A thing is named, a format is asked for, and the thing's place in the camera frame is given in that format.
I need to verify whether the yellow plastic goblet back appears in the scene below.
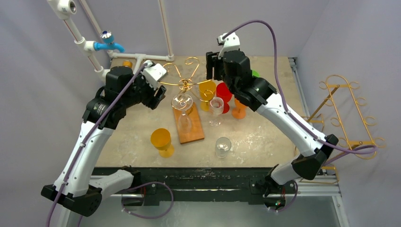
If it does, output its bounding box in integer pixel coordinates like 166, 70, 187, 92
199, 80, 217, 112

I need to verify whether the ribbed clear wine glass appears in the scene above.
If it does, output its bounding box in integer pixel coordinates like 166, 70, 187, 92
209, 97, 224, 127

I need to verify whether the white pvc pipe frame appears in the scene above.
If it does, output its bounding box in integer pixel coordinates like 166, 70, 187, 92
47, 0, 174, 80

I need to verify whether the clear glass near front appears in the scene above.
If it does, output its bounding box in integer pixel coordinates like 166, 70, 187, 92
215, 137, 232, 158

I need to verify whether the yellow plastic goblet front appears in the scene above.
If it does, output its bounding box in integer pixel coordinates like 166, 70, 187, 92
150, 128, 174, 158

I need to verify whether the blue tap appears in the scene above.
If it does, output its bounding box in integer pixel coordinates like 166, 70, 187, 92
93, 30, 125, 53

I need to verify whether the green plastic cup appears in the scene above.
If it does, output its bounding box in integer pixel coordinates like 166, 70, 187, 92
252, 70, 260, 78

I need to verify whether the red plastic goblet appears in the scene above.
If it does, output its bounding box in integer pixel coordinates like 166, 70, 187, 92
216, 82, 232, 114

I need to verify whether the gold wall hook rack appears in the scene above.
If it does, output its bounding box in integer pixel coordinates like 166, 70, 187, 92
302, 73, 388, 185

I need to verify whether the orange brass tap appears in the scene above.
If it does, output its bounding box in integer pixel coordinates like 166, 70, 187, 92
122, 61, 133, 68

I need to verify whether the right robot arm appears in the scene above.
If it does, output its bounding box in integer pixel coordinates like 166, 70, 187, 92
206, 50, 339, 192

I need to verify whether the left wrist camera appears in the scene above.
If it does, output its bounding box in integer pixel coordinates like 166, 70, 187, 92
142, 60, 167, 90

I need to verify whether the yellow plastic goblet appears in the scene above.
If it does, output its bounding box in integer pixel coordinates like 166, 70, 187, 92
150, 128, 174, 158
199, 80, 217, 112

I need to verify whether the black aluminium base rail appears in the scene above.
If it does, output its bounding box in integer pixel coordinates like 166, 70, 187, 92
64, 167, 342, 208

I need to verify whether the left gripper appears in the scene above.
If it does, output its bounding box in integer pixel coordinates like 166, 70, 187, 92
122, 67, 165, 108

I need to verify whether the orange plastic goblet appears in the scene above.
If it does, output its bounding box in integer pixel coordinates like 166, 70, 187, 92
232, 98, 247, 120

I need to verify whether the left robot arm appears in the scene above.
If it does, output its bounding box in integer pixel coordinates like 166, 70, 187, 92
41, 62, 167, 217

